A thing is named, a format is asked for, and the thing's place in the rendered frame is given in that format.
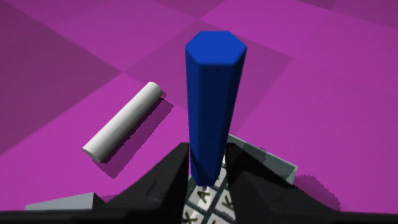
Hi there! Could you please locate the white cylinder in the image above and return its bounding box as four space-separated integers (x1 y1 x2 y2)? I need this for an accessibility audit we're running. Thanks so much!
82 82 163 162

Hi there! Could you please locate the grey keyboard with white letter keys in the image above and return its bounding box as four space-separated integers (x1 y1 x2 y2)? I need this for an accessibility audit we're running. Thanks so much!
181 133 299 224

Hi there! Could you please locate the blue tapered stylus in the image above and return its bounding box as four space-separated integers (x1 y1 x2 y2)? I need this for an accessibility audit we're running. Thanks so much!
185 31 247 191

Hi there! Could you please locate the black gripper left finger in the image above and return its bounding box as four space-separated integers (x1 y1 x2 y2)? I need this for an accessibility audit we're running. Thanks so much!
0 142 189 224

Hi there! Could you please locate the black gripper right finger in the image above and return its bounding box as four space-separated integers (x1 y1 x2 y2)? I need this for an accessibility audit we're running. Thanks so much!
225 143 398 224

